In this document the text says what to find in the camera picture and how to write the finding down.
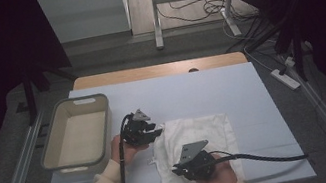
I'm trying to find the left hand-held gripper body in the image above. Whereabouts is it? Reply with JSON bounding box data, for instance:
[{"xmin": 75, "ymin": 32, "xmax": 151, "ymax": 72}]
[{"xmin": 117, "ymin": 106, "xmax": 157, "ymax": 149}]

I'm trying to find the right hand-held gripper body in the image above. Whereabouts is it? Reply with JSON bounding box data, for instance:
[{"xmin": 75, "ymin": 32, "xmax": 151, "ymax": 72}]
[{"xmin": 175, "ymin": 138, "xmax": 221, "ymax": 183}]

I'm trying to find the white baby romper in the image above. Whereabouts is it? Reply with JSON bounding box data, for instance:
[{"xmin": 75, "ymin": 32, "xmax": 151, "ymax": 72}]
[{"xmin": 141, "ymin": 109, "xmax": 247, "ymax": 183}]

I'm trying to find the beige plastic basket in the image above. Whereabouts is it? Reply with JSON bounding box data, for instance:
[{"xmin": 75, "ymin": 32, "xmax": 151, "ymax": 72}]
[{"xmin": 29, "ymin": 91, "xmax": 122, "ymax": 183}]

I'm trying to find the person's left hand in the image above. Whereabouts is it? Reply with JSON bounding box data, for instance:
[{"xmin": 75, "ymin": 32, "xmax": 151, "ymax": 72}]
[{"xmin": 107, "ymin": 130, "xmax": 153, "ymax": 167}]

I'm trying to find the person's right hand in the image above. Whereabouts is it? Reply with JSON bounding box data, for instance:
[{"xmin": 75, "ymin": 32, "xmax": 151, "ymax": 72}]
[{"xmin": 195, "ymin": 159, "xmax": 239, "ymax": 183}]

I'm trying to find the white table board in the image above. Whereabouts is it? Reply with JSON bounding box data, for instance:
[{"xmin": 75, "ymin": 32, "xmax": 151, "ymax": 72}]
[{"xmin": 20, "ymin": 51, "xmax": 317, "ymax": 183}]

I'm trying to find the black metal stand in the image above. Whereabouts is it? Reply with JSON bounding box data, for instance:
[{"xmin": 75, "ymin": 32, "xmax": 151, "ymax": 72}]
[
  {"xmin": 235, "ymin": 0, "xmax": 326, "ymax": 92},
  {"xmin": 17, "ymin": 53, "xmax": 85, "ymax": 127}
]

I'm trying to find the white power strip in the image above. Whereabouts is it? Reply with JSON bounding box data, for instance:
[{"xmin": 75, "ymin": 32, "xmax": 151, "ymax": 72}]
[{"xmin": 269, "ymin": 65, "xmax": 302, "ymax": 94}]

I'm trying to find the white cabinet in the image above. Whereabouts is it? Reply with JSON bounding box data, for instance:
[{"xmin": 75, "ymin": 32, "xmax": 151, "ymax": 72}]
[{"xmin": 36, "ymin": 0, "xmax": 134, "ymax": 47}]

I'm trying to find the white plug adapter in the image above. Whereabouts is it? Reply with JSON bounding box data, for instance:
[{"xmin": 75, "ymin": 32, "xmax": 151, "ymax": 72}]
[{"xmin": 282, "ymin": 54, "xmax": 297, "ymax": 70}]

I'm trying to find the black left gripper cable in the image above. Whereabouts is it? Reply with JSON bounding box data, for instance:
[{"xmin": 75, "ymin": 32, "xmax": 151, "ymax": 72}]
[{"xmin": 108, "ymin": 112, "xmax": 148, "ymax": 183}]

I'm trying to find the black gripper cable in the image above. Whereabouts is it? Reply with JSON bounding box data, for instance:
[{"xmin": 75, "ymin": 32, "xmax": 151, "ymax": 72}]
[
  {"xmin": 108, "ymin": 112, "xmax": 148, "ymax": 183},
  {"xmin": 208, "ymin": 135, "xmax": 310, "ymax": 176}
]

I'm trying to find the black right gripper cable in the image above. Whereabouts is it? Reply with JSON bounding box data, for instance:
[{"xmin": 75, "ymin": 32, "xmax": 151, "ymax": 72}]
[{"xmin": 208, "ymin": 135, "xmax": 310, "ymax": 176}]

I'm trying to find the white floor cable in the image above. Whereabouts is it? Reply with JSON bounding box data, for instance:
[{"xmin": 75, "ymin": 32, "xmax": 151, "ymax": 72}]
[{"xmin": 219, "ymin": 2, "xmax": 275, "ymax": 80}]

